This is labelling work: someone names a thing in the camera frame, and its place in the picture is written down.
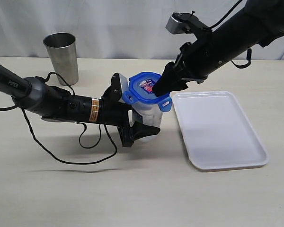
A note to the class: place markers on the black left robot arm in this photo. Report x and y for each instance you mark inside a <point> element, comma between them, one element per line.
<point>59,105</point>

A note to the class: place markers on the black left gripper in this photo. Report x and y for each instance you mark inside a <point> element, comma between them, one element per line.
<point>115,113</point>

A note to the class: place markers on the stainless steel cup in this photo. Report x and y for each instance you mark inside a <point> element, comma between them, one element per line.
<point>61,48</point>

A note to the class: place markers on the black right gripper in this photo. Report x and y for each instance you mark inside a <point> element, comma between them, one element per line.
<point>187,66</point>

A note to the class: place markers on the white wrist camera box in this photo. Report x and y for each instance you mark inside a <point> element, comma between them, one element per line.
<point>123,86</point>

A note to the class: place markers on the clear plastic tea bottle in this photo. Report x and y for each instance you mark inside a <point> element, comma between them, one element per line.
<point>147,114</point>

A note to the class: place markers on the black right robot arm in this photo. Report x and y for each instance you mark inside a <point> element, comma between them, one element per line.
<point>258,22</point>

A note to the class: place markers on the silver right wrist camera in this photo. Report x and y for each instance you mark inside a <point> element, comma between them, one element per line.
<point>177,23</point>

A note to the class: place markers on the blue bottle lid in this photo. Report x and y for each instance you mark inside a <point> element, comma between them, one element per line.
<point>140,90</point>

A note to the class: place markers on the white plastic tray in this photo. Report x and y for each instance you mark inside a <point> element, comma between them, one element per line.
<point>216,132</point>

